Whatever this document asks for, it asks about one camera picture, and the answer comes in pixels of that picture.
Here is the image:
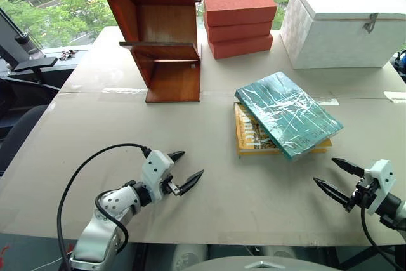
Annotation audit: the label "white tape piece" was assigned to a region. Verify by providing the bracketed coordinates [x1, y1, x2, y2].
[316, 96, 341, 106]

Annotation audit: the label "small red and black clips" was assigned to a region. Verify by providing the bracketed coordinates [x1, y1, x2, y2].
[58, 48, 79, 62]

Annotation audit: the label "black chair armrest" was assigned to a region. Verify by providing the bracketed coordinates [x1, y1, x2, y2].
[12, 56, 58, 74]

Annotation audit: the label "grey rounded robot torso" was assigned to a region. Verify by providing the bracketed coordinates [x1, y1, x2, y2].
[189, 259, 329, 271]

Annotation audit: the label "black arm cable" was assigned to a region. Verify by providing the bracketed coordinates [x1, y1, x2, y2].
[360, 188, 406, 271]
[56, 143, 151, 271]

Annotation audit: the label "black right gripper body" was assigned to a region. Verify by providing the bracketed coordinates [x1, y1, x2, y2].
[345, 176, 381, 213]

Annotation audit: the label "yellow book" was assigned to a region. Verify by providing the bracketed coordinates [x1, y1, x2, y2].
[233, 102, 334, 157]

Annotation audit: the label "black office chair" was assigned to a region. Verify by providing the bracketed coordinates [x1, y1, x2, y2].
[0, 73, 62, 175]

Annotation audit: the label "grey rounded shape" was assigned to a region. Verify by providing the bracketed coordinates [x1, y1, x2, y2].
[172, 243, 209, 271]

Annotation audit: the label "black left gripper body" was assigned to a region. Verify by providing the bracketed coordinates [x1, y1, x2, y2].
[160, 174, 183, 197]

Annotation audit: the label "red foam brick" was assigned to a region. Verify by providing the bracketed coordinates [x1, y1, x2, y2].
[207, 34, 275, 60]
[204, 17, 274, 44]
[203, 0, 278, 28]

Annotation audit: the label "metal box latch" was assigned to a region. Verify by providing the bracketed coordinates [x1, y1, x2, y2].
[364, 12, 380, 34]

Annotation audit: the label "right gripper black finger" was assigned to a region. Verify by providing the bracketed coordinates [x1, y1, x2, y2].
[313, 176, 353, 211]
[331, 157, 366, 178]

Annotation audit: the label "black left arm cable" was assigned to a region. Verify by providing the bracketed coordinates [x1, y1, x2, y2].
[56, 143, 151, 271]

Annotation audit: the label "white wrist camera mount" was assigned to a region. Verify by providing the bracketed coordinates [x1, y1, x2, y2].
[362, 159, 396, 215]
[140, 150, 175, 204]

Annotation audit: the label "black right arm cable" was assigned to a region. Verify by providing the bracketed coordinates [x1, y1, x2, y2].
[360, 188, 406, 271]

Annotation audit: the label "brown wooden bookshelf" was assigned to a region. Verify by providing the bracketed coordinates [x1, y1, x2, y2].
[92, 0, 203, 104]

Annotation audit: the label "white lidded box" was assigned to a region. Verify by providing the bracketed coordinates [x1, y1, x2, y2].
[279, 0, 406, 70]

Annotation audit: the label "blue and black object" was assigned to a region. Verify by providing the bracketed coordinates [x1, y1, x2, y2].
[392, 48, 406, 83]

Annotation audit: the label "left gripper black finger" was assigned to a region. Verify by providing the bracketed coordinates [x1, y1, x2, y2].
[177, 169, 205, 197]
[167, 150, 186, 162]

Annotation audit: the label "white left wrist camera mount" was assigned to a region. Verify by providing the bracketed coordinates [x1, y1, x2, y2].
[140, 150, 175, 204]

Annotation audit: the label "teal book with white lines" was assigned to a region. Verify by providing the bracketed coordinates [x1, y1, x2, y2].
[234, 71, 345, 162]

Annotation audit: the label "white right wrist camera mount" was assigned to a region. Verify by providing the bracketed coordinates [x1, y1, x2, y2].
[362, 159, 396, 215]

